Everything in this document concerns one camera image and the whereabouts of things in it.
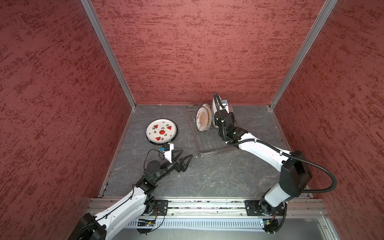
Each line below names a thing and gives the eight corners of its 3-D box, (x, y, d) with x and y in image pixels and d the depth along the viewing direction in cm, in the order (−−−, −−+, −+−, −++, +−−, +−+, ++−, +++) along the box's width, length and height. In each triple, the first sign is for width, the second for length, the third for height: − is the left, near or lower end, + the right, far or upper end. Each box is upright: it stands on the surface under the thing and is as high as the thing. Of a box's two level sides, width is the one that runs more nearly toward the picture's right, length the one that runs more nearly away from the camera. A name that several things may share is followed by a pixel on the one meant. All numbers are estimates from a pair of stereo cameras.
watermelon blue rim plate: (144, 143, 100) (143, 140, 97) (150, 121, 112) (149, 119, 109) (175, 143, 100) (174, 140, 98) (177, 122, 112) (177, 119, 110)
